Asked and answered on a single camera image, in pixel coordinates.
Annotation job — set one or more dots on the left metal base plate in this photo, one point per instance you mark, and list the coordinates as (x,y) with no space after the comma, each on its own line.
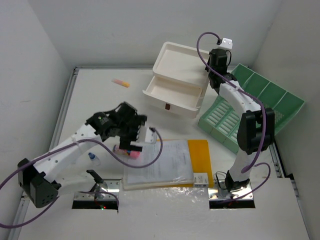
(107,191)

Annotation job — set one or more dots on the green plastic file tray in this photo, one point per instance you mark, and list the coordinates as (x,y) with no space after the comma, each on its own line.
(221,121)

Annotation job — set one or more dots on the pink glue stick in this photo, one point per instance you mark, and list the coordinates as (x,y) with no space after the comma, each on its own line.
(123,152)

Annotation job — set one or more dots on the small clear blue-capped bottle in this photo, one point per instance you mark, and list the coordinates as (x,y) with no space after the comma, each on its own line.
(94,159)

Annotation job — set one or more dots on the metal base plate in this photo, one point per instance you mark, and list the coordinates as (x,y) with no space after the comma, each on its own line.
(241,194)
(107,191)

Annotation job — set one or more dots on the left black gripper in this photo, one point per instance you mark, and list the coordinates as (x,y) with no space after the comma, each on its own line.
(138,122)

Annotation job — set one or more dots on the white drawer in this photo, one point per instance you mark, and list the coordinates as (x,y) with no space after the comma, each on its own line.
(177,97)

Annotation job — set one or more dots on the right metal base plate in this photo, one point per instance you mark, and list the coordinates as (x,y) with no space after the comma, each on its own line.
(241,194)

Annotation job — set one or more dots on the pink orange highlighter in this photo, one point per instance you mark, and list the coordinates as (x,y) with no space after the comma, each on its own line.
(121,83)

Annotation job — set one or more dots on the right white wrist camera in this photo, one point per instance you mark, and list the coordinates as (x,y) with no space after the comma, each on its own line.
(225,44)

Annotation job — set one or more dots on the clear sleeve with papers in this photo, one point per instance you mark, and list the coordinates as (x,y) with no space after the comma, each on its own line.
(173,167)

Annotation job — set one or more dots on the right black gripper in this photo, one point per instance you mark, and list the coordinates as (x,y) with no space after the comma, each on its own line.
(206,67)

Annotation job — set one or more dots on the white three-drawer organizer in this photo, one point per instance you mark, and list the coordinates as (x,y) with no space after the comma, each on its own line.
(178,62)

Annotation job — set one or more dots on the yellow folder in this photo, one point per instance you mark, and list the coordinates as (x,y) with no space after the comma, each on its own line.
(200,160)

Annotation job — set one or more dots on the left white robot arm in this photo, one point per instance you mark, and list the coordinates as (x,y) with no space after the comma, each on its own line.
(40,178)

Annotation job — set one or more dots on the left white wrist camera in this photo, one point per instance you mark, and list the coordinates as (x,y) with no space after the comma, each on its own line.
(146,135)

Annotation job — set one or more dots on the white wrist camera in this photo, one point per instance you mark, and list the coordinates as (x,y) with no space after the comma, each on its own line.
(146,135)
(225,44)

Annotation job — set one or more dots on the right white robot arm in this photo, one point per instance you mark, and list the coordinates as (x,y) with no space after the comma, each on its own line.
(255,133)

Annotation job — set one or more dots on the small white box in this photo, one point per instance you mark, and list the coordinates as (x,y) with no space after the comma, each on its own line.
(201,180)

